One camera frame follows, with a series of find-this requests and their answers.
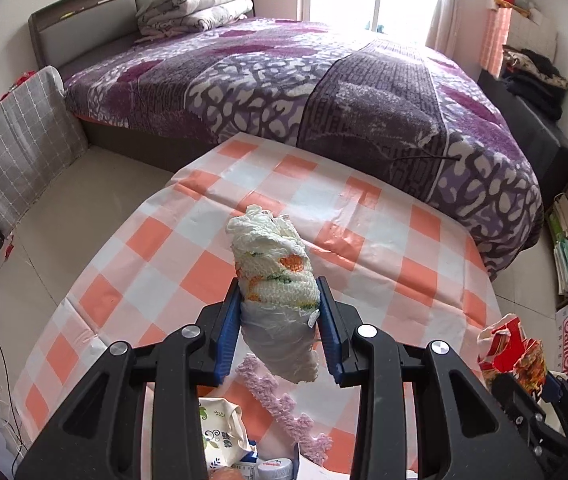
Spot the white tissue wad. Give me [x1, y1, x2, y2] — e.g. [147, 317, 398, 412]
[226, 205, 320, 384]

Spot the red snack wrapper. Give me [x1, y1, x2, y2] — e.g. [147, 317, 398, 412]
[477, 313, 548, 396]

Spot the pink fuzzy foam strip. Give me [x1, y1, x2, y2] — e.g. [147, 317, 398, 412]
[235, 353, 333, 466]

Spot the blue white medicine box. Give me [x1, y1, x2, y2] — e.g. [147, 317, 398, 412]
[233, 440, 259, 480]

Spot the orange white checkered tablecloth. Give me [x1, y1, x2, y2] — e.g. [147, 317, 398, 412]
[16, 133, 501, 479]

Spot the white medicine bottle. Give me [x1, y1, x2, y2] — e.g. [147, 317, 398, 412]
[257, 457, 294, 480]

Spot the purple patterned bed quilt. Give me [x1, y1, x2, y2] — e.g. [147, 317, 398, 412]
[65, 18, 543, 275]

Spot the grey checkered cushion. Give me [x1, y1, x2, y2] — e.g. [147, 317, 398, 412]
[0, 66, 88, 234]

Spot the dark bench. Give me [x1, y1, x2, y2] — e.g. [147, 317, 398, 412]
[478, 70, 568, 210]

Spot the pile of dark clothes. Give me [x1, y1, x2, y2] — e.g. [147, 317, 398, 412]
[500, 44, 568, 122]

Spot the folded white floral duvet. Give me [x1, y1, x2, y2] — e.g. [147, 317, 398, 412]
[135, 0, 254, 40]

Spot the dark wooden headboard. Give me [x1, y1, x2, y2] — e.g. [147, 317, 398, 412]
[28, 0, 150, 73]

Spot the pink white drawer cabinet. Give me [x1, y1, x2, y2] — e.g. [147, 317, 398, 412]
[479, 0, 557, 77]

